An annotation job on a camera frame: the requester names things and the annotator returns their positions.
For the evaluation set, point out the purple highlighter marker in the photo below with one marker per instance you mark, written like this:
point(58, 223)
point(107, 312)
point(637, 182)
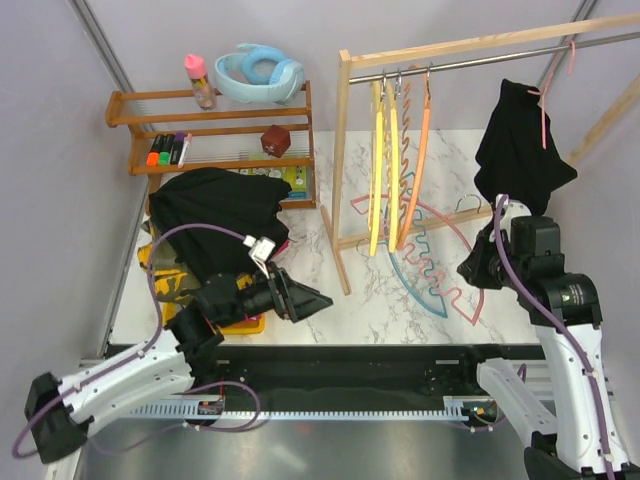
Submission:
point(177, 148)

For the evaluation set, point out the camouflage yellow trousers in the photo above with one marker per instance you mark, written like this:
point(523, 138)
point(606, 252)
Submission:
point(174, 282)

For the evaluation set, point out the white cable duct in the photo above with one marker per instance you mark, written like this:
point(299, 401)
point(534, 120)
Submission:
point(181, 408)

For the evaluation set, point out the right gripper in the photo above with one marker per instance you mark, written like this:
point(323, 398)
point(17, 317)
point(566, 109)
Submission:
point(484, 245)

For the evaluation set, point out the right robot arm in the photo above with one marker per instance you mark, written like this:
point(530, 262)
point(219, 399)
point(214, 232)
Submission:
point(578, 439)

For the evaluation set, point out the pink water bottle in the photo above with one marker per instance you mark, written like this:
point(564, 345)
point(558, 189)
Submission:
point(198, 75)

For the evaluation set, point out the green card box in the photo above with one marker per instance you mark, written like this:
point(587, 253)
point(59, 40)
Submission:
point(295, 176)

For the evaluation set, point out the blue hanger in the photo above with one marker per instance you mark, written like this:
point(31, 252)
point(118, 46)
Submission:
point(415, 285)

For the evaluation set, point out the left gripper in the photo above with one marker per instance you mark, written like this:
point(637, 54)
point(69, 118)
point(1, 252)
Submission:
point(292, 299)

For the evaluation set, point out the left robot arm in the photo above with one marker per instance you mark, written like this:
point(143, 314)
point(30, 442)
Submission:
point(63, 413)

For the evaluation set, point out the brown cube box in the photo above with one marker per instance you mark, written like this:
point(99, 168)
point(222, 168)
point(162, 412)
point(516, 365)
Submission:
point(275, 141)

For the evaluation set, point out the white pink pen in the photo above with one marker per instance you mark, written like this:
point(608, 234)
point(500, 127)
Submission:
point(186, 145)

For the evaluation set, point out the orange highlighter marker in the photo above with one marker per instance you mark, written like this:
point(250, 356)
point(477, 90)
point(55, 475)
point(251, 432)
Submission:
point(153, 155)

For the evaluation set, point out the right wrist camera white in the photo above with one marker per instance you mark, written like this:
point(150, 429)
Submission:
point(507, 209)

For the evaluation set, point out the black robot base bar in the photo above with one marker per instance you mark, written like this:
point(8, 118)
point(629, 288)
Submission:
point(365, 378)

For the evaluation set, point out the wooden shelf rack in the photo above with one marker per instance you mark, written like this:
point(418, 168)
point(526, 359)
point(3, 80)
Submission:
point(226, 138)

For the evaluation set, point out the yellow hanger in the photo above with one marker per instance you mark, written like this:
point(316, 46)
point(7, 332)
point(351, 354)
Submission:
point(394, 171)
point(378, 144)

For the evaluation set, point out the green highlighter marker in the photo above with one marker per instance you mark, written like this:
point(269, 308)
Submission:
point(166, 149)

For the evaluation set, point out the orange hanger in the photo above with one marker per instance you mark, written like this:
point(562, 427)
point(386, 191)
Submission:
point(411, 180)

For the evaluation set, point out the black trousers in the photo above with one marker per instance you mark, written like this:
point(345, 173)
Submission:
point(244, 204)
point(517, 155)

